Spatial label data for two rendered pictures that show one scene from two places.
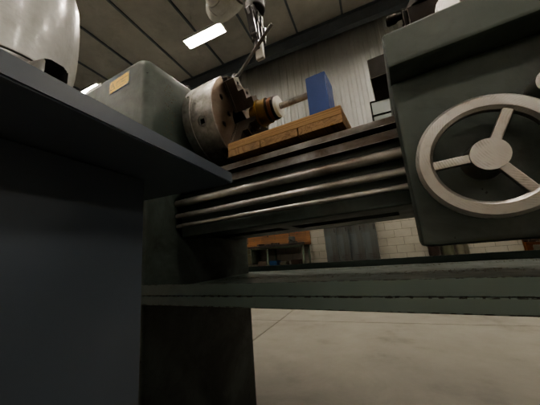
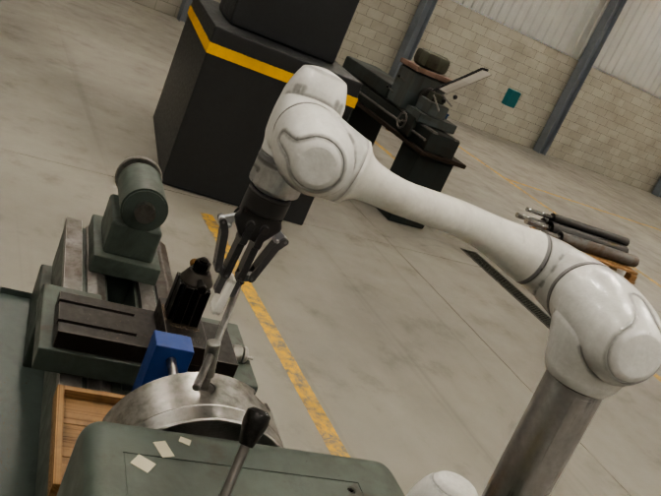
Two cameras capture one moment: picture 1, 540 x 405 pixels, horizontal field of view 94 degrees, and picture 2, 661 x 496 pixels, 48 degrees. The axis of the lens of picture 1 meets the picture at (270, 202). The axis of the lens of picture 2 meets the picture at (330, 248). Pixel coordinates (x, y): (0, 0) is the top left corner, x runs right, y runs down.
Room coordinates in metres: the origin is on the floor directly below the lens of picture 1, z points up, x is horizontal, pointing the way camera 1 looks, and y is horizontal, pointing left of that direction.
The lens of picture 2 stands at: (1.64, 0.80, 1.88)
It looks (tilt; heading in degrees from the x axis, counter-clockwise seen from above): 18 degrees down; 216
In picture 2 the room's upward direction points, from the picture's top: 24 degrees clockwise
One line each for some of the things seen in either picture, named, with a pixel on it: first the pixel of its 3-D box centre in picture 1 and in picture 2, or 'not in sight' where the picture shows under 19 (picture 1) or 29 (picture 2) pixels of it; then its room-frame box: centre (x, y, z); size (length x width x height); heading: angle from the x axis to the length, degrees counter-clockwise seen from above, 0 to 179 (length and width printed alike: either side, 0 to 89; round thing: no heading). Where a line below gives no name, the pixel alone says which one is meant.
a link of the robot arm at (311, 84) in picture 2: not in sight; (307, 116); (0.77, 0.01, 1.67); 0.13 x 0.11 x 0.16; 51
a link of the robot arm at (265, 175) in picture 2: not in sight; (278, 175); (0.76, 0.00, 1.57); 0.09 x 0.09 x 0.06
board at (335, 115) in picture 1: (305, 157); (143, 449); (0.71, -0.12, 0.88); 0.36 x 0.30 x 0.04; 152
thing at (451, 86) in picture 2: not in sight; (400, 117); (-5.03, -3.95, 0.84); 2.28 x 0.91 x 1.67; 68
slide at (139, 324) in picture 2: not in sight; (147, 336); (0.53, -0.41, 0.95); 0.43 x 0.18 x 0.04; 152
